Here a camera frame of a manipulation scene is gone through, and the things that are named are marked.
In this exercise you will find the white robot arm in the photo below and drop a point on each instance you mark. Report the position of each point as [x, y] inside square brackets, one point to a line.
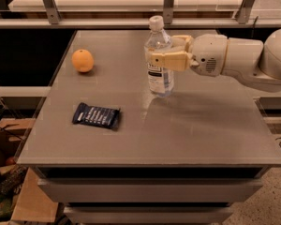
[251, 62]

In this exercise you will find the grey cabinet drawer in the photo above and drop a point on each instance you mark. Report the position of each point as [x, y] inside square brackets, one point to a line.
[149, 190]
[147, 215]

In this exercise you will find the orange fruit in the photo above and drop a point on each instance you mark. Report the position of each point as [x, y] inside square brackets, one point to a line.
[82, 61]

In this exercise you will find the dark blue snack packet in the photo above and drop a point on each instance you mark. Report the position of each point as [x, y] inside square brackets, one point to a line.
[94, 116]

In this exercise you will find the grey cabinet lower drawer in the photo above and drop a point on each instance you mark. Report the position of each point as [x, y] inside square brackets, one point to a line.
[147, 215]

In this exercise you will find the clear blue-labelled plastic bottle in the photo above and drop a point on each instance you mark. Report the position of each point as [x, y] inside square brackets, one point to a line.
[161, 80]

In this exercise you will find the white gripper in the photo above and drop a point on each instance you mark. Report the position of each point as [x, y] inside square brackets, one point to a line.
[208, 54]

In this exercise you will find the grey cabinet upper drawer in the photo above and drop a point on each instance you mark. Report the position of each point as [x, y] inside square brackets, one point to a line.
[149, 190]

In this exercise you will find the brown cardboard box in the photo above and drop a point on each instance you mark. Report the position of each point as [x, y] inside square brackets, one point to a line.
[33, 205]

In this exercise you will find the metal railing frame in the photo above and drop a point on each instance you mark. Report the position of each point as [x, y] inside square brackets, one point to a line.
[91, 14]

